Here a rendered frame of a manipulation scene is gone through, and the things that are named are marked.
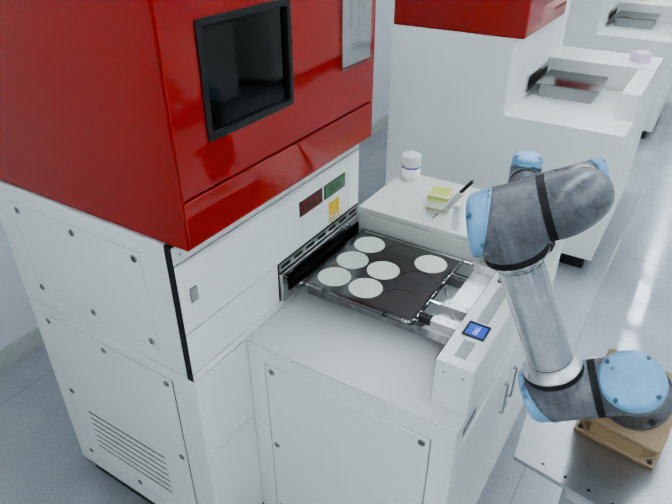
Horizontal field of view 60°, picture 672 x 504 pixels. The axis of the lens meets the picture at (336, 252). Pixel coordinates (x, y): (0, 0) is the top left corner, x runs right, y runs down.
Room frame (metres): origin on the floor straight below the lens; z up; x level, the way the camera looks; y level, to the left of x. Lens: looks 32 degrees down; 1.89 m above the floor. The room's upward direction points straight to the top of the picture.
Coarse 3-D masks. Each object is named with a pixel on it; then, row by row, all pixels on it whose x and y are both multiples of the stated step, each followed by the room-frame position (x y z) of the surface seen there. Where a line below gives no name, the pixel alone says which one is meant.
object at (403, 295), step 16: (352, 240) 1.65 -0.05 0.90; (384, 240) 1.65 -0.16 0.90; (336, 256) 1.55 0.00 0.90; (368, 256) 1.55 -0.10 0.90; (384, 256) 1.55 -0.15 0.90; (400, 256) 1.55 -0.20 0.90; (416, 256) 1.55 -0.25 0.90; (352, 272) 1.46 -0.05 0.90; (400, 272) 1.46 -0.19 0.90; (416, 272) 1.46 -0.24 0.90; (448, 272) 1.46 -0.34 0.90; (336, 288) 1.38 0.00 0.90; (384, 288) 1.38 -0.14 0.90; (400, 288) 1.38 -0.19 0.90; (416, 288) 1.38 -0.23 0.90; (432, 288) 1.38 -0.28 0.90; (368, 304) 1.30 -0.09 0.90; (384, 304) 1.30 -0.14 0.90; (400, 304) 1.30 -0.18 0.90; (416, 304) 1.30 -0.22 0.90
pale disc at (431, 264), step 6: (420, 258) 1.54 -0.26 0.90; (426, 258) 1.54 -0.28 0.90; (432, 258) 1.54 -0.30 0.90; (438, 258) 1.54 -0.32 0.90; (420, 264) 1.50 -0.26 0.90; (426, 264) 1.50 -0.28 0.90; (432, 264) 1.50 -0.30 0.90; (438, 264) 1.50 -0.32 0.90; (444, 264) 1.50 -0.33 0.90; (426, 270) 1.47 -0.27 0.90; (432, 270) 1.47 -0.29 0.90; (438, 270) 1.47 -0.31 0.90
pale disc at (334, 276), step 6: (324, 270) 1.47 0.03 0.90; (330, 270) 1.47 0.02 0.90; (336, 270) 1.47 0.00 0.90; (342, 270) 1.47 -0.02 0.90; (318, 276) 1.44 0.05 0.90; (324, 276) 1.44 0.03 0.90; (330, 276) 1.44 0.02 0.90; (336, 276) 1.44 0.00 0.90; (342, 276) 1.44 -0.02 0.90; (348, 276) 1.44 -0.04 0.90; (324, 282) 1.41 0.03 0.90; (330, 282) 1.41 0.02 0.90; (336, 282) 1.41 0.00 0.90; (342, 282) 1.41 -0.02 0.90
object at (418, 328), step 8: (320, 296) 1.44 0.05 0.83; (328, 296) 1.42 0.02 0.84; (344, 304) 1.39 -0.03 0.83; (352, 304) 1.38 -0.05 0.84; (360, 312) 1.36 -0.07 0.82; (368, 312) 1.35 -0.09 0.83; (384, 320) 1.32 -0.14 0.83; (392, 320) 1.31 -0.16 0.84; (408, 328) 1.28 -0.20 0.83; (416, 328) 1.27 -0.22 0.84; (424, 328) 1.26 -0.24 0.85; (424, 336) 1.25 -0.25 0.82
